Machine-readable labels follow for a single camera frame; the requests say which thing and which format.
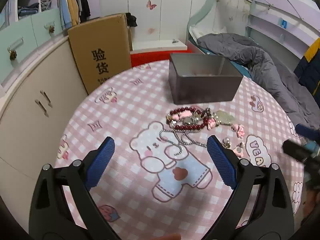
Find pink charm keychain cluster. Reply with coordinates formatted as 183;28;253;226
222;124;245;158

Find pale jade pendant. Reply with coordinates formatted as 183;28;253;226
213;110;235;126

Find silver ball chain necklace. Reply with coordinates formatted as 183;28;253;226
158;127;208;157

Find dark red bead bracelet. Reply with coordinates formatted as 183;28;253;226
166;106;212;132

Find person's right hand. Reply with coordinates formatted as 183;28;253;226
301;190;319;225

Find person's left thumb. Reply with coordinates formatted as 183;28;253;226
152;233;182;240

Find grey duvet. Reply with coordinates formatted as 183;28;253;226
197;33;319;129

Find yellow navy jacket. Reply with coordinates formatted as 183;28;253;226
294;38;320;105

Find pink checkered bear tablecloth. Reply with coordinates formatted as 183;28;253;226
55;61;304;239

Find beige low cabinet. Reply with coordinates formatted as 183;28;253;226
0;33;90;181

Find dark grey metal tin box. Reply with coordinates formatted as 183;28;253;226
168;53;244;105

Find red storage bench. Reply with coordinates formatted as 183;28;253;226
131;49;192;67

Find tall brown cardboard box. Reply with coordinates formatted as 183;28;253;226
68;14;131;94

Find blue box on shelf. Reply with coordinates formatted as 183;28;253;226
280;20;287;29

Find black clothes on box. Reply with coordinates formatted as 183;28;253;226
125;12;137;28

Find teal drawer unit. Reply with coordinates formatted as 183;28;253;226
1;8;62;82

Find hanging clothes row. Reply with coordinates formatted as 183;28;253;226
57;0;91;30

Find white wardrobe with butterflies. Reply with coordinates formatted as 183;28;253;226
99;0;206;42

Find purple white shelf cabinet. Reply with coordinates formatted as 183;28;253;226
0;0;63;22

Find teal bunk bed frame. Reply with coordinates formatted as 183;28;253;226
187;0;319;62

